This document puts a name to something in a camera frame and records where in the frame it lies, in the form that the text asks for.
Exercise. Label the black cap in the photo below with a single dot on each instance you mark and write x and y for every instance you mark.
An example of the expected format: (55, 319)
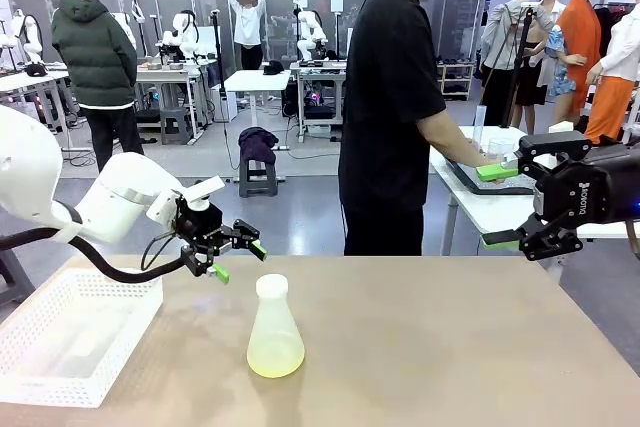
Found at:
(273, 68)

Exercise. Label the black pole stand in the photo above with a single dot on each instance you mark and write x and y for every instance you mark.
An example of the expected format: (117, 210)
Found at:
(216, 47)

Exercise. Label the person in green jacket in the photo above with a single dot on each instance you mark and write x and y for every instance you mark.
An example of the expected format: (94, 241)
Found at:
(95, 57)

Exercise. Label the white perforated empty basket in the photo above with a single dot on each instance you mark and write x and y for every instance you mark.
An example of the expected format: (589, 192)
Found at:
(75, 337)

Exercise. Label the translucent plastic conical flask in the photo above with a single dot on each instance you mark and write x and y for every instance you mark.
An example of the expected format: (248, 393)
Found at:
(275, 342)

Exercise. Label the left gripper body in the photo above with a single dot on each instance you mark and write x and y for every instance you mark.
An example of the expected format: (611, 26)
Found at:
(200, 224)

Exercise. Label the mannequin in white shirt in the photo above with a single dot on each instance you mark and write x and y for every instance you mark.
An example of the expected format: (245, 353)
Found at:
(622, 47)

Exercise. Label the mannequin in grey shirt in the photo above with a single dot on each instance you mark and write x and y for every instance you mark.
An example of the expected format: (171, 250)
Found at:
(500, 32)

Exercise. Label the wooden shoe rack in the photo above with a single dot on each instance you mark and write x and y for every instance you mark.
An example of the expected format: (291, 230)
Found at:
(457, 78)

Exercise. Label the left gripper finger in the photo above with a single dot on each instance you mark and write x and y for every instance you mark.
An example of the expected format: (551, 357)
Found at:
(222, 276)
(260, 250)

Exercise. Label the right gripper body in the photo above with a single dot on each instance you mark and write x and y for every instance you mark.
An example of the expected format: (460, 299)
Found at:
(600, 187)

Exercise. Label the mannequin in blue floral dress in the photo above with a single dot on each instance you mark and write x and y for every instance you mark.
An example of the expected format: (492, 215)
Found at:
(557, 47)

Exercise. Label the mannequin in orange coat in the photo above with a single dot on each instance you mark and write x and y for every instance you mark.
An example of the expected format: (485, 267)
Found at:
(582, 32)

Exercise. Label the person's right forearm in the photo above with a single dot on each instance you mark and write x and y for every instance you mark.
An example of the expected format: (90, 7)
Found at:
(450, 142)

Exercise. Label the white round flask cap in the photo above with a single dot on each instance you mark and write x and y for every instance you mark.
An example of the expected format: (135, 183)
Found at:
(272, 286)

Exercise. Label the dark purple clothes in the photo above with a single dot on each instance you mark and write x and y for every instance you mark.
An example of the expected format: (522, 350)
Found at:
(257, 144)

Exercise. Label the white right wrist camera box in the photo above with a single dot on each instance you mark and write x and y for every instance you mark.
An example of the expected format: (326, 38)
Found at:
(561, 128)

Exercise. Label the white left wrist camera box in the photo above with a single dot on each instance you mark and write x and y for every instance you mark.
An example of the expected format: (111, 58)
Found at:
(202, 190)

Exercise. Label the person's right hand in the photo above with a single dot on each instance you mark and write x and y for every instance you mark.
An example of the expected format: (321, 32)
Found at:
(477, 158)

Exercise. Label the white lab desk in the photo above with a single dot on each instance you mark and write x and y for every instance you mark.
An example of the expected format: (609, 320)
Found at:
(255, 81)
(315, 67)
(30, 78)
(170, 69)

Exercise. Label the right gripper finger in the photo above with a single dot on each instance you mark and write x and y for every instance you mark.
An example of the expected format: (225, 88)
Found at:
(500, 238)
(495, 171)

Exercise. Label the white side table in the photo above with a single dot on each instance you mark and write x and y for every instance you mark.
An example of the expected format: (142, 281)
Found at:
(465, 207)

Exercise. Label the person in black T-shirt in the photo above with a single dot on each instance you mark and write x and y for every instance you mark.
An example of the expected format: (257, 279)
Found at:
(385, 97)

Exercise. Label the black tray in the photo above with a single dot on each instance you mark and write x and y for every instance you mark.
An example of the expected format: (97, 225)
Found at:
(505, 186)

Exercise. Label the black tripod stand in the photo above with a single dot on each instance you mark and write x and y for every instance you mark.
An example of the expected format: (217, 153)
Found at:
(522, 47)

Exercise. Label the white computer tower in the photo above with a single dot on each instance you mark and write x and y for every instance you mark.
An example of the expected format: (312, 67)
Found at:
(225, 102)

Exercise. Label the person in white shirt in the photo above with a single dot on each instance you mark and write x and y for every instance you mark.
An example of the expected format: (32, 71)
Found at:
(247, 22)

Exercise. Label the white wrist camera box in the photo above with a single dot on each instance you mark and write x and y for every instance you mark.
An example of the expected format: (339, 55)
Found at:
(202, 190)
(561, 128)

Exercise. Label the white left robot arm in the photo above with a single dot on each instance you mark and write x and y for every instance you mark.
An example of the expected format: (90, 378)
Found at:
(125, 187)

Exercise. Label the grey stool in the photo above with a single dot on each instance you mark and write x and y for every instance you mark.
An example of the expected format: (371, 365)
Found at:
(257, 182)
(175, 122)

